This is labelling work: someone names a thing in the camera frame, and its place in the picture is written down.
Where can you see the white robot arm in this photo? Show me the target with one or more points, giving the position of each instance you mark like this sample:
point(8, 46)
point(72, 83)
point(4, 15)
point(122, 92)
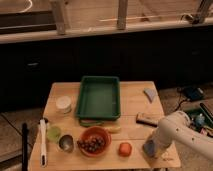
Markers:
point(175, 127)

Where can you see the black and tan brush block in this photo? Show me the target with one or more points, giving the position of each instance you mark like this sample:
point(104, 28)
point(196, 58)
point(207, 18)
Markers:
point(141, 119)

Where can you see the orange fruit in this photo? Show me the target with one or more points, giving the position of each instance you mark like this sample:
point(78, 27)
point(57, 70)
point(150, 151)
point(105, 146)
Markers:
point(125, 149)

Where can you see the dark grapes bunch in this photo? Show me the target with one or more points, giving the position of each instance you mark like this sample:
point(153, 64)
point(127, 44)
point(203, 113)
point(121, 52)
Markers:
point(92, 144)

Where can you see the green plastic tray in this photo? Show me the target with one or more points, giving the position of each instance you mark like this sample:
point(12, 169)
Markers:
point(99, 98)

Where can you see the metal cup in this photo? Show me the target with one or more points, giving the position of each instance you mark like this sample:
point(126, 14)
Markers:
point(66, 143)

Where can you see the green bin with items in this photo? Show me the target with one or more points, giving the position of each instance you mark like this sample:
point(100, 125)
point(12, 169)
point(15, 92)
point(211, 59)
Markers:
point(201, 120)

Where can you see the green cucumber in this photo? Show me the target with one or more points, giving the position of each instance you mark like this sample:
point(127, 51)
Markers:
point(90, 123)

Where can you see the wooden folding table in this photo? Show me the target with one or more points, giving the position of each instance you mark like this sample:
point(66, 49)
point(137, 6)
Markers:
point(133, 101)

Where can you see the white round container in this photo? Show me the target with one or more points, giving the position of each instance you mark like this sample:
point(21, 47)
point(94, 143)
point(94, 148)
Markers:
point(63, 104)

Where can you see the red bowl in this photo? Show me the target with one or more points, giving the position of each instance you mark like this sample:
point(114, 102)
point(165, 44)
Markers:
point(96, 131)

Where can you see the light green cup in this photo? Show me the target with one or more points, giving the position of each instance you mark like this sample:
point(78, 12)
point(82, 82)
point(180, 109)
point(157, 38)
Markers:
point(53, 134)

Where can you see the blue sponge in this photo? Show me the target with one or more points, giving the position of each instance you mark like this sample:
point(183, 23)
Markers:
point(149, 148)

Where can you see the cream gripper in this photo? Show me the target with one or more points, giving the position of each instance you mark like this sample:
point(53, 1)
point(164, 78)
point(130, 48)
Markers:
point(158, 151)

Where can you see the black pole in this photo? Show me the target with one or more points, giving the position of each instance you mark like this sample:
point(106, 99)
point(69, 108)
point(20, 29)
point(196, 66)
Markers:
point(24, 147)

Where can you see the black device on floor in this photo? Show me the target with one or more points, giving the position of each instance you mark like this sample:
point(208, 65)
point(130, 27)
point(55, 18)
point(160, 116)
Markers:
point(193, 93)

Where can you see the yellow banana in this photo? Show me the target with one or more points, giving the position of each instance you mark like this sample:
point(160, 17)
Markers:
point(113, 129)

